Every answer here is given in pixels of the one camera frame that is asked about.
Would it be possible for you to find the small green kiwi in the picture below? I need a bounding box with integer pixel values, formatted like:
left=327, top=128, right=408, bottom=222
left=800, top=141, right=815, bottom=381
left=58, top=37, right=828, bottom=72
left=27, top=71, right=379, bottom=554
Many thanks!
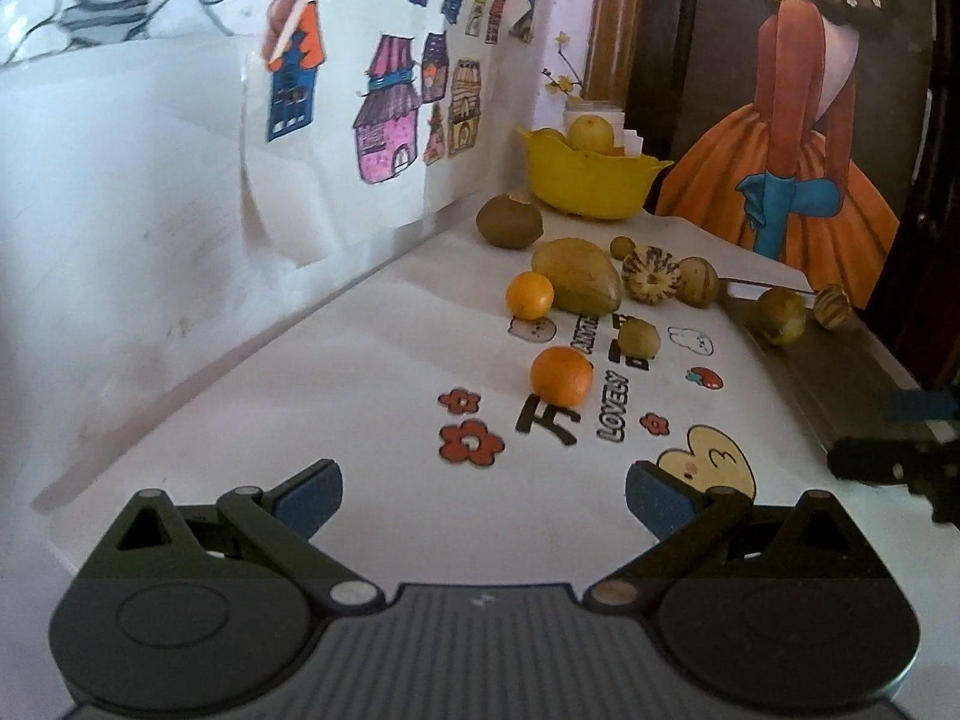
left=617, top=317, right=662, bottom=359

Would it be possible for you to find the olive yellow mango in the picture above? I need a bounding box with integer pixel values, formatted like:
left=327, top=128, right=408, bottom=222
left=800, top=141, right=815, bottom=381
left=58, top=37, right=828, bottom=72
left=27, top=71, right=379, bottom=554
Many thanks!
left=531, top=238, right=624, bottom=314

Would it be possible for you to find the brown wooden post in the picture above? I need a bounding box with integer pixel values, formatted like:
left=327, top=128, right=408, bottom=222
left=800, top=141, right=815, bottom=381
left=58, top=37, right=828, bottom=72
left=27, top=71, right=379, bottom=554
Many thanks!
left=583, top=0, right=650, bottom=102

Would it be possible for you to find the large orange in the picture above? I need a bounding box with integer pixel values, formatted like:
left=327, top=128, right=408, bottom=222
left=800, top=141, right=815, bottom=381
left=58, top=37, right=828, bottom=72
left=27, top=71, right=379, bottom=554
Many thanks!
left=529, top=346, right=595, bottom=407

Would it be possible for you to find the small striped fruit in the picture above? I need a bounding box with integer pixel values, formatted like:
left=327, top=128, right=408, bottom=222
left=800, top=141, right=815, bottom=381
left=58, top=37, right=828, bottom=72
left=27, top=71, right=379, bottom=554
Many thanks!
left=815, top=283, right=852, bottom=332

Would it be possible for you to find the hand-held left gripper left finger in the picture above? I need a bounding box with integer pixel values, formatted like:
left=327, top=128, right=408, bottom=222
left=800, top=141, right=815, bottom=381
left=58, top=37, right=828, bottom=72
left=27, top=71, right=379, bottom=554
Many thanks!
left=96, top=457, right=380, bottom=611

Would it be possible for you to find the small orange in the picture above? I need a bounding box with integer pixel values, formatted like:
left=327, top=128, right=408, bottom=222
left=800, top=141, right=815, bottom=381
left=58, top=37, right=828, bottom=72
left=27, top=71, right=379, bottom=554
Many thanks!
left=505, top=272, right=556, bottom=319

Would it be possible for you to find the wall poster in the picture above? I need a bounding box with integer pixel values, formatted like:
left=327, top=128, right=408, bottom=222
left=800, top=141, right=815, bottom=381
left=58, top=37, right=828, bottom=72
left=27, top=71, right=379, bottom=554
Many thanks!
left=652, top=0, right=938, bottom=312

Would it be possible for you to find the yellow pear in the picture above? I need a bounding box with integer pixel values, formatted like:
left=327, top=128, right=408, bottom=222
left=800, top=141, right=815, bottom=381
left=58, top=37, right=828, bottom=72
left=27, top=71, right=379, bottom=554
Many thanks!
left=566, top=115, right=617, bottom=153

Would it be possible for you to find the brown passion fruit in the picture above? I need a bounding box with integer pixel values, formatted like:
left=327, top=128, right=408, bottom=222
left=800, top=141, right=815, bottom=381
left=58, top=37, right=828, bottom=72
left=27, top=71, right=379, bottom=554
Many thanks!
left=677, top=256, right=722, bottom=309

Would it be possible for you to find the striped round melon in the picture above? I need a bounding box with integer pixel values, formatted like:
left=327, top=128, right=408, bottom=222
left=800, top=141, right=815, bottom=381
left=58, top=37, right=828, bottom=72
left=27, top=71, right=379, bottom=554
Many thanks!
left=622, top=245, right=683, bottom=306

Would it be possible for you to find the olive round fruit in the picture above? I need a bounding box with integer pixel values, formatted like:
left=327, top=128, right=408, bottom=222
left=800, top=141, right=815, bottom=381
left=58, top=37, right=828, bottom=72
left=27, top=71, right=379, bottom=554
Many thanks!
left=755, top=288, right=808, bottom=347

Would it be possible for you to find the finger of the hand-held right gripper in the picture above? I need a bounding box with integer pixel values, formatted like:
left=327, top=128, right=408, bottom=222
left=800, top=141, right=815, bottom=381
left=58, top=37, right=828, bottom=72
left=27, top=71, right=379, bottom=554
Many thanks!
left=826, top=435, right=960, bottom=526
left=885, top=388, right=960, bottom=425

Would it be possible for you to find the yellow plastic bowl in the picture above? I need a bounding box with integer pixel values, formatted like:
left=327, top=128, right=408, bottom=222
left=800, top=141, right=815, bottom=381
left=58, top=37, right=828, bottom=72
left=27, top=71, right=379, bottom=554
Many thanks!
left=516, top=127, right=674, bottom=221

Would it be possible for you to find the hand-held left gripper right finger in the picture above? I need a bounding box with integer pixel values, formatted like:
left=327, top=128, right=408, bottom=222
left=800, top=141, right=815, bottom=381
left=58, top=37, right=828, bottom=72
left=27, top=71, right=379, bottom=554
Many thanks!
left=583, top=460, right=878, bottom=609

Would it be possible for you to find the brown kiwi with sticker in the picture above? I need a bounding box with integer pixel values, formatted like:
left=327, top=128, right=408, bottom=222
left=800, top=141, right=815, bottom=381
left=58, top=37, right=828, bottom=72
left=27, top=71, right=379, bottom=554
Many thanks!
left=476, top=194, right=544, bottom=249

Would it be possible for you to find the paper with house drawings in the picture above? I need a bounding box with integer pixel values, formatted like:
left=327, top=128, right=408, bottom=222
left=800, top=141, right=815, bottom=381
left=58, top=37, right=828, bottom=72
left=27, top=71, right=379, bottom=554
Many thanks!
left=240, top=0, right=542, bottom=271

